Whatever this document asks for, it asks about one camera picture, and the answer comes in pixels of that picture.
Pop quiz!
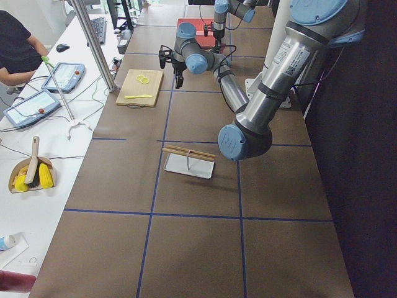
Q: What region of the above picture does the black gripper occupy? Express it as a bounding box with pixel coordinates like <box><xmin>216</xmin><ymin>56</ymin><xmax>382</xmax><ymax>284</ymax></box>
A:
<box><xmin>172</xmin><ymin>61</ymin><xmax>185</xmax><ymax>89</ymax></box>
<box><xmin>213</xmin><ymin>29</ymin><xmax>224</xmax><ymax>46</ymax></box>

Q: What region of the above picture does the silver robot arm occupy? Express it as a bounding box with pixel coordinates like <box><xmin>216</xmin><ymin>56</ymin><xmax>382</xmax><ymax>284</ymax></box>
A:
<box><xmin>162</xmin><ymin>1</ymin><xmax>367</xmax><ymax>161</ymax></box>
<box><xmin>211</xmin><ymin>0</ymin><xmax>257</xmax><ymax>46</ymax></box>

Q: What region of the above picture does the pink plastic bin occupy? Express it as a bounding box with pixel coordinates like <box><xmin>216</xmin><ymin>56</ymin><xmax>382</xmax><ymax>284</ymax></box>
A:
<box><xmin>177</xmin><ymin>18</ymin><xmax>217</xmax><ymax>49</ymax></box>

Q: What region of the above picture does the bamboo cutting board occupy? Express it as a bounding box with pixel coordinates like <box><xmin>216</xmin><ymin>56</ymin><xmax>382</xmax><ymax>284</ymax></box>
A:
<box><xmin>115</xmin><ymin>69</ymin><xmax>163</xmax><ymax>107</ymax></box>

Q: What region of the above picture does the upper lemon slice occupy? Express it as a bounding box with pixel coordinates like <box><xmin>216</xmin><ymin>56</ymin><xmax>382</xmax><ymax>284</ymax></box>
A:
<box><xmin>136</xmin><ymin>74</ymin><xmax>146</xmax><ymax>81</ymax></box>

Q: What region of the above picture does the yellow plastic knife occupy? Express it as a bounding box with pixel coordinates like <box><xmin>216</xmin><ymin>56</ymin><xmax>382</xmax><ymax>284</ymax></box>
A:
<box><xmin>124</xmin><ymin>94</ymin><xmax>153</xmax><ymax>99</ymax></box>

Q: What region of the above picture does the white towel rack tray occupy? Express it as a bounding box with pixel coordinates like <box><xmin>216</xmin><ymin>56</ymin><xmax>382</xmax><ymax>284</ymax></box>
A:
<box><xmin>164</xmin><ymin>153</ymin><xmax>215</xmax><ymax>179</ymax></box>

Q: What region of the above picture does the black keyboard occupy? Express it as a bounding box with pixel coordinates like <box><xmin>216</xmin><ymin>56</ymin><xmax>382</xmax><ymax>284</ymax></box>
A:
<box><xmin>91</xmin><ymin>17</ymin><xmax>107</xmax><ymax>45</ymax></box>

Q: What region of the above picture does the far teach pendant tablet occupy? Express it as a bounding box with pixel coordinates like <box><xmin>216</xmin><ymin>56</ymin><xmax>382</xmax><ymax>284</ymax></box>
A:
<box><xmin>50</xmin><ymin>62</ymin><xmax>86</xmax><ymax>94</ymax></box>

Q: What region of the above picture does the teach pendant tablet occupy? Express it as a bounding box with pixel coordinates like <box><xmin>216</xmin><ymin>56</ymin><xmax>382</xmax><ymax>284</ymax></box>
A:
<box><xmin>3</xmin><ymin>90</ymin><xmax>61</xmax><ymax>128</ymax></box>
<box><xmin>50</xmin><ymin>62</ymin><xmax>86</xmax><ymax>94</ymax></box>

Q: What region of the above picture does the thin metal stand rod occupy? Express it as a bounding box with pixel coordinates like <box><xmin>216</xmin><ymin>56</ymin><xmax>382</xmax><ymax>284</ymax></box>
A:
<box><xmin>42</xmin><ymin>56</ymin><xmax>92</xmax><ymax>140</ymax></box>

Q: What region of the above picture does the black computer mouse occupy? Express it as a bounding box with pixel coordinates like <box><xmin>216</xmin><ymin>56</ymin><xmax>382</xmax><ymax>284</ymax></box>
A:
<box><xmin>56</xmin><ymin>43</ymin><xmax>70</xmax><ymax>53</ymax></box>

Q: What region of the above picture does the near teach pendant tablet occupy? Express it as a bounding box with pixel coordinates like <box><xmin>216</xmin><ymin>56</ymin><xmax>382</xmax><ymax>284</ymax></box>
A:
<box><xmin>3</xmin><ymin>90</ymin><xmax>61</xmax><ymax>128</ymax></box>

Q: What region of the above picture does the brown dustpan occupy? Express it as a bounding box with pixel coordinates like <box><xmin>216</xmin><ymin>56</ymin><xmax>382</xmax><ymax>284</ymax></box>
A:
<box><xmin>8</xmin><ymin>156</ymin><xmax>55</xmax><ymax>193</ymax></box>

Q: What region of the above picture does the seated person in black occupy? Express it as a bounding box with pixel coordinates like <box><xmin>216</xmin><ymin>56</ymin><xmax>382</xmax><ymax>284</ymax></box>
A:
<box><xmin>1</xmin><ymin>10</ymin><xmax>49</xmax><ymax>86</ymax></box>

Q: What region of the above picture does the yellow corn toy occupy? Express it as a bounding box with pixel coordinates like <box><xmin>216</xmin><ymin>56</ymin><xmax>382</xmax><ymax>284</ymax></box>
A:
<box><xmin>38</xmin><ymin>163</ymin><xmax>54</xmax><ymax>189</ymax></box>

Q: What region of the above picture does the yellow banana toy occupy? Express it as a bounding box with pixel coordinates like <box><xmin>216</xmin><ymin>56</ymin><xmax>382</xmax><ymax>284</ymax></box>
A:
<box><xmin>13</xmin><ymin>165</ymin><xmax>29</xmax><ymax>192</ymax></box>

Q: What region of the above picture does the white blue tube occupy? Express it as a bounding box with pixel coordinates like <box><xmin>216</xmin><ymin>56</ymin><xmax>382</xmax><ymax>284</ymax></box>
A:
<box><xmin>0</xmin><ymin>235</ymin><xmax>16</xmax><ymax>252</ymax></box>

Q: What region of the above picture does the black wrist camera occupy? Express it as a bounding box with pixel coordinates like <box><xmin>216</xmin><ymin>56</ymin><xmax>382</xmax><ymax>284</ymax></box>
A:
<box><xmin>158</xmin><ymin>45</ymin><xmax>173</xmax><ymax>69</ymax></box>

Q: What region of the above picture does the aluminium frame post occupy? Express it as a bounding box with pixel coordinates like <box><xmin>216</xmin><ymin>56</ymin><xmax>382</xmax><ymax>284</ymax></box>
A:
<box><xmin>71</xmin><ymin>0</ymin><xmax>117</xmax><ymax>93</ymax></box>

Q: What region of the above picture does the wooden handled brush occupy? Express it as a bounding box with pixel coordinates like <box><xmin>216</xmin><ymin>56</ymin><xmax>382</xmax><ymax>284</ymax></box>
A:
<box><xmin>25</xmin><ymin>136</ymin><xmax>40</xmax><ymax>188</ymax></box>

